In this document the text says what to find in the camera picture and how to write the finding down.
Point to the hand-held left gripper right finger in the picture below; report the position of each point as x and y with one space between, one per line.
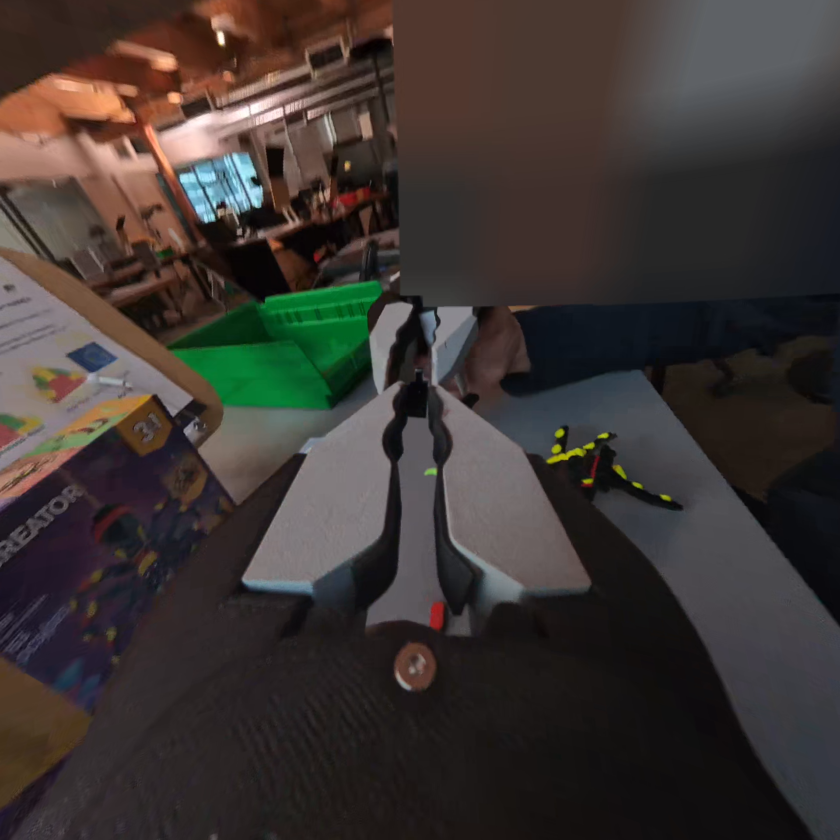
505 518

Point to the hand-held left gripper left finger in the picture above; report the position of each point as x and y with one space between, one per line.
328 512

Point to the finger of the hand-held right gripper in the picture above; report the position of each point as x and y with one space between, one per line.
456 344
384 348

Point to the black lego piece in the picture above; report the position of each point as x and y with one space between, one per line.
414 396

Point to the person's right forearm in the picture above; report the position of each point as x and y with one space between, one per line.
656 341

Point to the black and yellow lego model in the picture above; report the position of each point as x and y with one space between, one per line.
600 463

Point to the red lego piece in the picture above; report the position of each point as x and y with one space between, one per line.
436 615

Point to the purple lego box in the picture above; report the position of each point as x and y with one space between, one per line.
98 558

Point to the person's right hand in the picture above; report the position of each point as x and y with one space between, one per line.
499 354

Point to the green plastic bin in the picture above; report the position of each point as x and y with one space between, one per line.
262 367

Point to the bright window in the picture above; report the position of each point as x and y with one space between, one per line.
220 184

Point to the wooden board with printed sheet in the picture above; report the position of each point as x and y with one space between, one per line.
46 328

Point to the yellow cardboard box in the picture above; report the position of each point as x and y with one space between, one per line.
33 728

